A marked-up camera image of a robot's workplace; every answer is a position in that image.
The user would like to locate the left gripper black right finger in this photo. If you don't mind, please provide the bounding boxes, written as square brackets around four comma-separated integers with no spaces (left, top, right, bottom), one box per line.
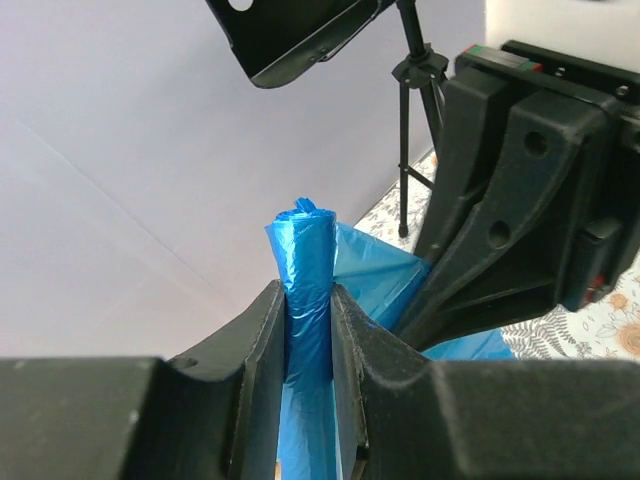
[331,285,639,479]

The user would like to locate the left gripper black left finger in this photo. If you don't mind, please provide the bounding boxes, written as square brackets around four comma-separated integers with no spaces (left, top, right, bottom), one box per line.
[1,281,286,479]

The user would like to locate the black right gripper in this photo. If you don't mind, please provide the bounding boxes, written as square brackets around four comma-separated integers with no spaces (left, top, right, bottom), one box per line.
[394,40,639,350]

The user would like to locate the black music stand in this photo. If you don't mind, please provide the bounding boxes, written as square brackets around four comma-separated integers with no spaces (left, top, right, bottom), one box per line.
[209,1,435,221]

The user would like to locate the blue trash bag roll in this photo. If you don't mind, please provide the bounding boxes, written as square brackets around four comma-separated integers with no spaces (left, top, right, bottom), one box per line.
[267,198,514,479]

